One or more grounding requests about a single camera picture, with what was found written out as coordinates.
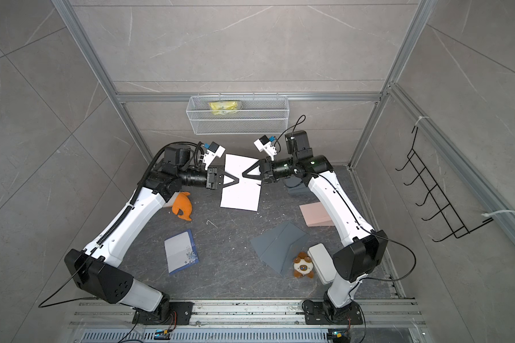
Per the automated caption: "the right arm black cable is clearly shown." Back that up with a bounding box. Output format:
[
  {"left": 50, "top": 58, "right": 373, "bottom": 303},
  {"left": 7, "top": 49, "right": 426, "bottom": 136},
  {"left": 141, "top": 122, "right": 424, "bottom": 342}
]
[{"left": 274, "top": 114, "right": 417, "bottom": 284}]

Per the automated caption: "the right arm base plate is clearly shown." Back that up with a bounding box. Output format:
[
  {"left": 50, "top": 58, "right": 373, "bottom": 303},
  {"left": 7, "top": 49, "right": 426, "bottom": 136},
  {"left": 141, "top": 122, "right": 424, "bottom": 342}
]
[{"left": 301, "top": 300, "right": 363, "bottom": 325}]

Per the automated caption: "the white rectangular box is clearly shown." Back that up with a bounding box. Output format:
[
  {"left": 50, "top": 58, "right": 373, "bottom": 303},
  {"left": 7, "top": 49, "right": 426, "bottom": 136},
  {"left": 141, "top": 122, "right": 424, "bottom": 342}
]
[{"left": 308, "top": 244, "right": 337, "bottom": 284}]

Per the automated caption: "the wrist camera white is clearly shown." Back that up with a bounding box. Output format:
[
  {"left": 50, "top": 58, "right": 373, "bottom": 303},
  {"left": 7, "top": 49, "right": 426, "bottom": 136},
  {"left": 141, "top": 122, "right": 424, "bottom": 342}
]
[
  {"left": 253, "top": 135, "right": 278, "bottom": 161},
  {"left": 202, "top": 141, "right": 225, "bottom": 170}
]

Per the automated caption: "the orange shark plush toy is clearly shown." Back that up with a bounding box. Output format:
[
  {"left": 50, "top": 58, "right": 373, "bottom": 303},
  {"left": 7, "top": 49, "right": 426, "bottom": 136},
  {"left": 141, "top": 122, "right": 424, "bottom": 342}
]
[{"left": 164, "top": 192, "right": 193, "bottom": 222}]

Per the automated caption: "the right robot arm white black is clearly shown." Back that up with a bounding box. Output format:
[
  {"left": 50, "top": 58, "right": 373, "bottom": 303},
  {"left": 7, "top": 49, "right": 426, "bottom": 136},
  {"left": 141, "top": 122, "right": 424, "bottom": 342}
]
[{"left": 242, "top": 130, "right": 388, "bottom": 313}]

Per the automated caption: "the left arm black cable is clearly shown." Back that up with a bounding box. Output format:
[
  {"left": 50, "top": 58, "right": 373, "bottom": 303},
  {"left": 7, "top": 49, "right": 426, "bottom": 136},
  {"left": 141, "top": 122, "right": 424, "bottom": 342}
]
[{"left": 37, "top": 141, "right": 198, "bottom": 310}]

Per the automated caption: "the pink envelope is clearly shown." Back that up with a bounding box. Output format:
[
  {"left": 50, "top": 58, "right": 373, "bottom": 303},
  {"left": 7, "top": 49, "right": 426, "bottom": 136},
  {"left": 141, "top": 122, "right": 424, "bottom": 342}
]
[{"left": 300, "top": 202, "right": 334, "bottom": 227}]

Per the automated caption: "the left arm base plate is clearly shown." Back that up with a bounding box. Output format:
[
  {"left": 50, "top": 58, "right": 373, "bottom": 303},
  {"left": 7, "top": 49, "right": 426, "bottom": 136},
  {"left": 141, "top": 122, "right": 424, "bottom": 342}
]
[{"left": 132, "top": 302, "right": 194, "bottom": 326}]

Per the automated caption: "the brown white bear plush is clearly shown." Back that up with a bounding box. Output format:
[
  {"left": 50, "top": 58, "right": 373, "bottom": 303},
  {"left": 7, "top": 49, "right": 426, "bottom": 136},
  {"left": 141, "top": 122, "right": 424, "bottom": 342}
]
[{"left": 293, "top": 252, "right": 314, "bottom": 279}]

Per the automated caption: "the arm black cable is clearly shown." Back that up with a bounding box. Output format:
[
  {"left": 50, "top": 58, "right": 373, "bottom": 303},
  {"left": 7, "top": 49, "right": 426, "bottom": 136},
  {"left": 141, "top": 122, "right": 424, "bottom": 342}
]
[
  {"left": 37, "top": 141, "right": 198, "bottom": 310},
  {"left": 274, "top": 114, "right": 417, "bottom": 284}
]

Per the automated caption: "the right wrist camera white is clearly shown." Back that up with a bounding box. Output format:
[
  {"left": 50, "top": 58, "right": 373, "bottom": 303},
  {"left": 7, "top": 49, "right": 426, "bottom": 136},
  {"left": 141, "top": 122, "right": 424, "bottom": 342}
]
[{"left": 253, "top": 135, "right": 278, "bottom": 161}]

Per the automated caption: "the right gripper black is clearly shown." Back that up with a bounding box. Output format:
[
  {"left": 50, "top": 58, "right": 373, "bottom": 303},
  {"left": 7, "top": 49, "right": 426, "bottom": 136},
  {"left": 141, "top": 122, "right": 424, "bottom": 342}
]
[{"left": 244, "top": 160, "right": 298, "bottom": 184}]

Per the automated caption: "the white blue letter paper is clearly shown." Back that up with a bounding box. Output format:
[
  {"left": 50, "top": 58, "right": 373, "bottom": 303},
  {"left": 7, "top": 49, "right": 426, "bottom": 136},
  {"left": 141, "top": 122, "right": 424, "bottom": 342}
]
[{"left": 164, "top": 230, "right": 199, "bottom": 274}]

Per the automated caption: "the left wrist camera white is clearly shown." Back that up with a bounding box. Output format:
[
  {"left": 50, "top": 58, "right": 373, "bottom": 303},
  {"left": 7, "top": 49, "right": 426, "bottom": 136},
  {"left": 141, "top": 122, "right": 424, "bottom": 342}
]
[{"left": 202, "top": 141, "right": 225, "bottom": 170}]

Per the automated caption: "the black wire hook rack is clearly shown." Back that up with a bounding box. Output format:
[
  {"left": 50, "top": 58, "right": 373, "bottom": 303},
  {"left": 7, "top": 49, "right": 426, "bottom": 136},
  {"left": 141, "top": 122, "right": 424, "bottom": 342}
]
[{"left": 395, "top": 127, "right": 494, "bottom": 243}]

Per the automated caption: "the yellow packet in basket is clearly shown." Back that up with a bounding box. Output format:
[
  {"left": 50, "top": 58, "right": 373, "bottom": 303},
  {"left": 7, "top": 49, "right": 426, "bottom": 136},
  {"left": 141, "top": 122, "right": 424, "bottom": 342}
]
[{"left": 208, "top": 101, "right": 243, "bottom": 115}]

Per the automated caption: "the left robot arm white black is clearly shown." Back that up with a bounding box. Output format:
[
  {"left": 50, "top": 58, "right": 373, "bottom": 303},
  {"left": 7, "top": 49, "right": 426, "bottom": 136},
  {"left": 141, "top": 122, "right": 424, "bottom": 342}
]
[{"left": 64, "top": 141, "right": 225, "bottom": 319}]

